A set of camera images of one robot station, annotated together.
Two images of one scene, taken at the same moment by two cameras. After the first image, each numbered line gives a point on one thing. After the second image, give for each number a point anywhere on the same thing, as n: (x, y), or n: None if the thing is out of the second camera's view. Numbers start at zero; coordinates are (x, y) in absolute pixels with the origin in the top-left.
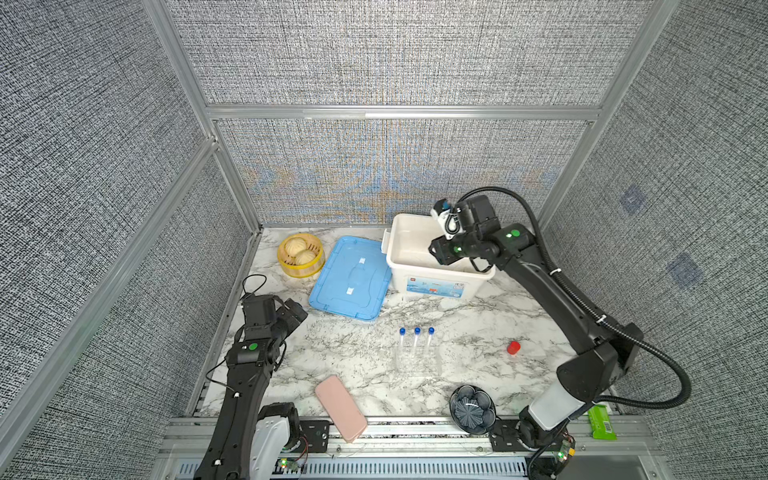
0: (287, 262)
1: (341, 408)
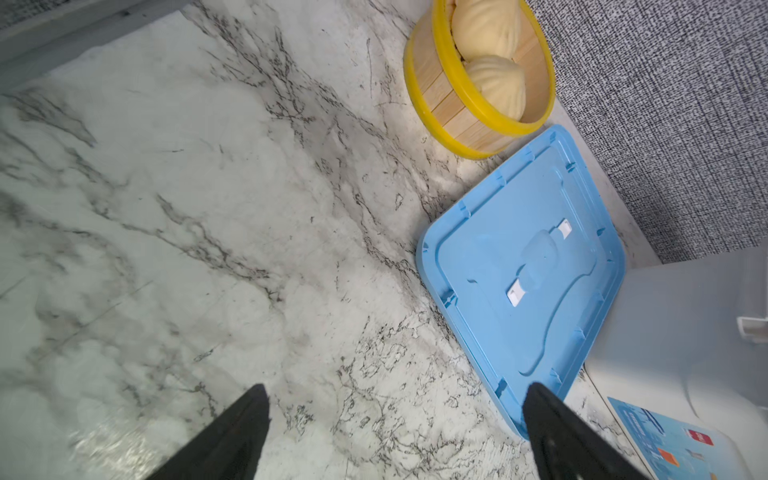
0: (448, 100)
1: None
